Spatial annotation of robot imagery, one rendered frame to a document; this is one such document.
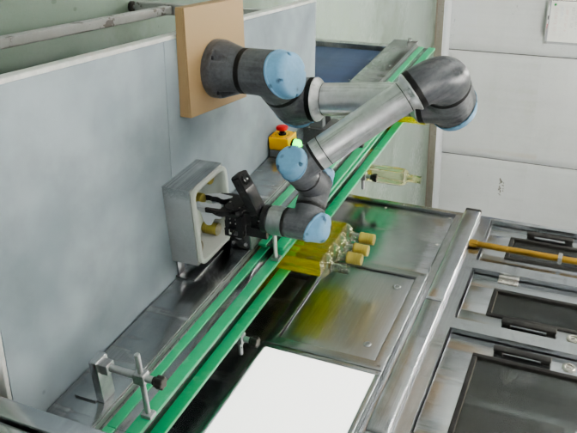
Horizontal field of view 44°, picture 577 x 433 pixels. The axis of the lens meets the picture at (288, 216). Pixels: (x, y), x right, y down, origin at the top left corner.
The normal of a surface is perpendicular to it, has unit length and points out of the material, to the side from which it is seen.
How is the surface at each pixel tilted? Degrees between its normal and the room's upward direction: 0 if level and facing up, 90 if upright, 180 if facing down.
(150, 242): 0
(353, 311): 90
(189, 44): 4
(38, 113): 0
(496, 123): 90
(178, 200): 90
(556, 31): 90
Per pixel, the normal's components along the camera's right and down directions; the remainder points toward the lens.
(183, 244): -0.40, 0.47
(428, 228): -0.04, -0.87
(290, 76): 0.83, 0.12
